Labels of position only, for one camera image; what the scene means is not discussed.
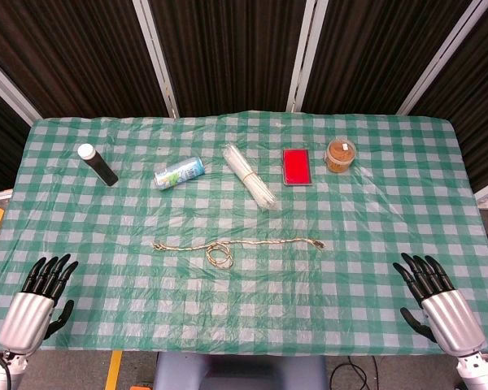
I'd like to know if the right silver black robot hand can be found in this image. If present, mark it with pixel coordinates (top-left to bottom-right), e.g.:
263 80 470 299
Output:
392 253 487 358

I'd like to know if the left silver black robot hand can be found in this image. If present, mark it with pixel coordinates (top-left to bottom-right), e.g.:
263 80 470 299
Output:
0 253 80 356

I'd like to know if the beige twisted rope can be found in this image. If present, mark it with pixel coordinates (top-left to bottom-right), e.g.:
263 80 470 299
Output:
152 236 325 270

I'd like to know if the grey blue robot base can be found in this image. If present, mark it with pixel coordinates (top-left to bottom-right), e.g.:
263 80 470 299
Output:
152 351 329 390

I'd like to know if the black bottle with white cap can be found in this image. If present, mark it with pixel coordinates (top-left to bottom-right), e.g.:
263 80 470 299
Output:
77 143 120 188

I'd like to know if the clear jar of brown contents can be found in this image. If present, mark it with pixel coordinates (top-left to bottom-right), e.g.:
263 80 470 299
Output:
325 138 358 174

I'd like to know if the blue green drink can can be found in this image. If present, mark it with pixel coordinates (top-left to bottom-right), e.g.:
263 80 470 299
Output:
154 157 206 192

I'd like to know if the green white checkered tablecloth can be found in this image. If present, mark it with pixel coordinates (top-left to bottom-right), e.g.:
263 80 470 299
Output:
0 110 488 358

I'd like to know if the red card case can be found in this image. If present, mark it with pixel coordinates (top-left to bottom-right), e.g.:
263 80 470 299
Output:
282 148 314 188

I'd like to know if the bundle of clear straws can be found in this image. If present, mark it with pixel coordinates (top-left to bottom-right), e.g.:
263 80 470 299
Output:
222 142 279 211

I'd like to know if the black floor cable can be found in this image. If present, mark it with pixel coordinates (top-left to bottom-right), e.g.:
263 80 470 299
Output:
328 355 379 390

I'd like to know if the white partition frame post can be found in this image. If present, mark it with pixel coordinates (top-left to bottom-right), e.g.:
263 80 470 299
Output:
286 0 329 114
132 0 180 119
0 51 41 127
395 0 488 116

